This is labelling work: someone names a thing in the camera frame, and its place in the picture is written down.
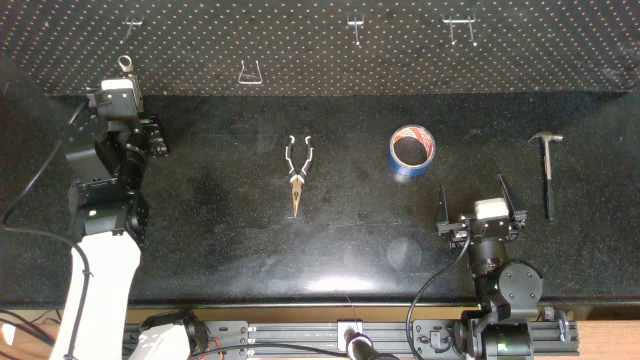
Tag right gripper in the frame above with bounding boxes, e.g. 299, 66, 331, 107
435, 173, 529, 249

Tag black and white pliers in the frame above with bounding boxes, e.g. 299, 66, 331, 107
283, 134, 315, 219

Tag black pegboard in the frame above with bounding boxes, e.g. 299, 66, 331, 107
0, 0, 640, 97

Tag roll of blue tape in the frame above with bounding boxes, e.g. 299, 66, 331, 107
388, 124, 437, 178

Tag hammer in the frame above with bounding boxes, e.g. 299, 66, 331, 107
527, 131, 565, 224

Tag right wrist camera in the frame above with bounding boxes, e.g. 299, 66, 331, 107
473, 197, 511, 222

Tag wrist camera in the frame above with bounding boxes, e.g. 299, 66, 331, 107
98, 78, 137, 106
473, 197, 511, 222

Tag mounting rail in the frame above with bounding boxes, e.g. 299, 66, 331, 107
124, 307, 581, 360

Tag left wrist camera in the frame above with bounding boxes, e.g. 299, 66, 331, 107
98, 78, 137, 106

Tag loose black cable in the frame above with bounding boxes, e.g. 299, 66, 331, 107
0, 308, 62, 349

